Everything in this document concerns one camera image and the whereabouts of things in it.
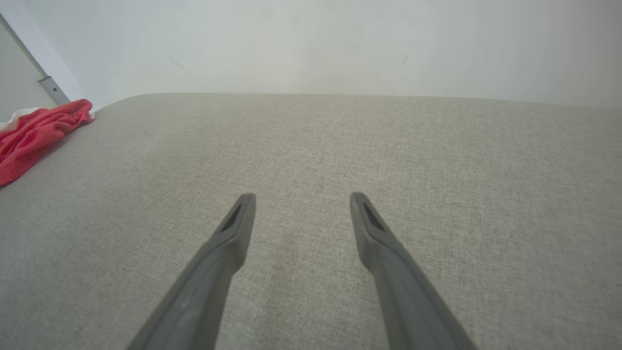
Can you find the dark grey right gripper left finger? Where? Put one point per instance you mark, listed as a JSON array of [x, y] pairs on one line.
[[204, 291]]

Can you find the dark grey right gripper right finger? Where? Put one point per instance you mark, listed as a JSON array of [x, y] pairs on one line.
[[408, 301]]

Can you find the red shorts white trim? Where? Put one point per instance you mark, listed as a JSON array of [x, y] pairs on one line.
[[34, 136]]

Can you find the grey metal frame rail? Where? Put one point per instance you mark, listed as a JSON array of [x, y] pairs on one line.
[[53, 90]]

